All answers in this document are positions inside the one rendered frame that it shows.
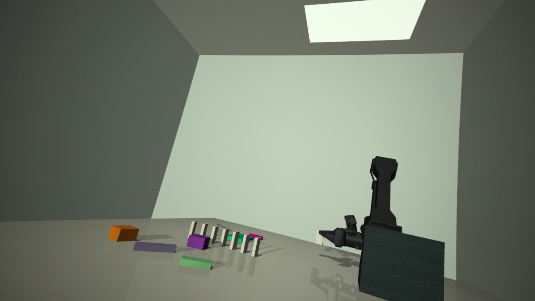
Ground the orange block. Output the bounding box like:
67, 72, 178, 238
108, 225, 139, 242

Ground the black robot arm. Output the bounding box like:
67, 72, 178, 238
344, 156, 402, 242

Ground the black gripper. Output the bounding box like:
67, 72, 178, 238
319, 227, 363, 250

